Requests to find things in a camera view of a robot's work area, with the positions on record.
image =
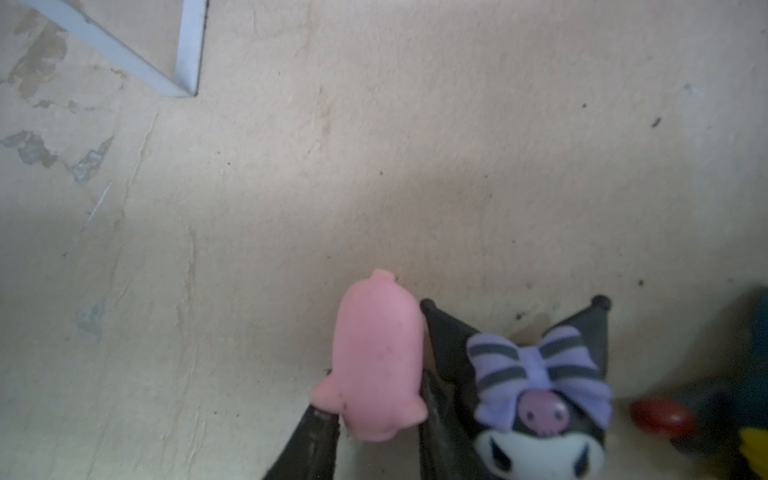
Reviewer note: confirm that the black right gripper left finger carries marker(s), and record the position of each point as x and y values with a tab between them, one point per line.
310	452

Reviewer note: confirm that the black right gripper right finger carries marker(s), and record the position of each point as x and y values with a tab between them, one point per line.
445	451

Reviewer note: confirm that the white two-tier shelf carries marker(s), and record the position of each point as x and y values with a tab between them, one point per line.
158	42

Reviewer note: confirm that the black purple Kuromi figurine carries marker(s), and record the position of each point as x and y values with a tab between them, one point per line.
536	411

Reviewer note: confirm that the purple toy figure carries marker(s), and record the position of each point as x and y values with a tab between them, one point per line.
702	420

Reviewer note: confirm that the yellow toy figure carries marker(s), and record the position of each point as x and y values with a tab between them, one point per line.
754	449

